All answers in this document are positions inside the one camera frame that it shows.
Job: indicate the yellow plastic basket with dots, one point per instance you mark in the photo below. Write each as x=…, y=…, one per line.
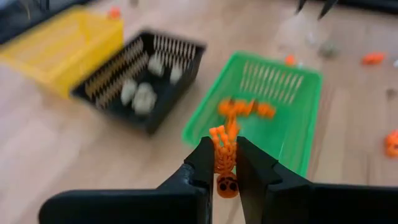
x=62, y=46

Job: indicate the green plastic basket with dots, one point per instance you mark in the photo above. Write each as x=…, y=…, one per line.
x=289, y=124

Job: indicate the black plastic basket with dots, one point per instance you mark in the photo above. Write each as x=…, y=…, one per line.
x=164, y=101

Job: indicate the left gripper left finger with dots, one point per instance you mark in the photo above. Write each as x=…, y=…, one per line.
x=140, y=208

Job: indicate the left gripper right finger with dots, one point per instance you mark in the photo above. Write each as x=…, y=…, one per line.
x=311, y=205

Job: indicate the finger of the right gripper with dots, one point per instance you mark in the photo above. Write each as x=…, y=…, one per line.
x=328, y=4
x=301, y=3

